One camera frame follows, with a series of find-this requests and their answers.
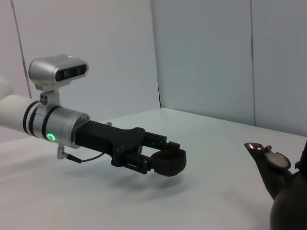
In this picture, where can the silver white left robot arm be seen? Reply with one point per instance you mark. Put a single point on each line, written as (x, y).
(60, 124)

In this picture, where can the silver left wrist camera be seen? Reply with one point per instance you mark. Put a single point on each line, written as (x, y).
(48, 69)

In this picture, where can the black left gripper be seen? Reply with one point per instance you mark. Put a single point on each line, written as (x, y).
(103, 137)

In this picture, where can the dark small teacup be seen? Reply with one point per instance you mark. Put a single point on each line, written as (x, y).
(170, 164)

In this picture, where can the black round teapot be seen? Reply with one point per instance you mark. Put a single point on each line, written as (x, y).
(283, 191)

